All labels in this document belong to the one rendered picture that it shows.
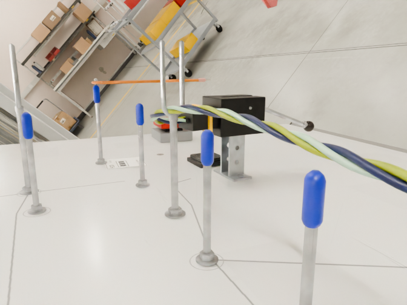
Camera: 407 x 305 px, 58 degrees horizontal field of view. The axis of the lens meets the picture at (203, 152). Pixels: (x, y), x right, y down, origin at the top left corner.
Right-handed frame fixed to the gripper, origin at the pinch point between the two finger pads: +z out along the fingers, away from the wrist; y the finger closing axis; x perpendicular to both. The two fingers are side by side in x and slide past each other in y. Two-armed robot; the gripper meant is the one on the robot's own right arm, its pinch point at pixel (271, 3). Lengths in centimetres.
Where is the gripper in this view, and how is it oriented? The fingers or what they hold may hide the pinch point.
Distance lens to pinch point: 84.8
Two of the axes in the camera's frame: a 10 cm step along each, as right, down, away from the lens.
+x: 8.6, -4.0, 3.1
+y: 4.1, 1.9, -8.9
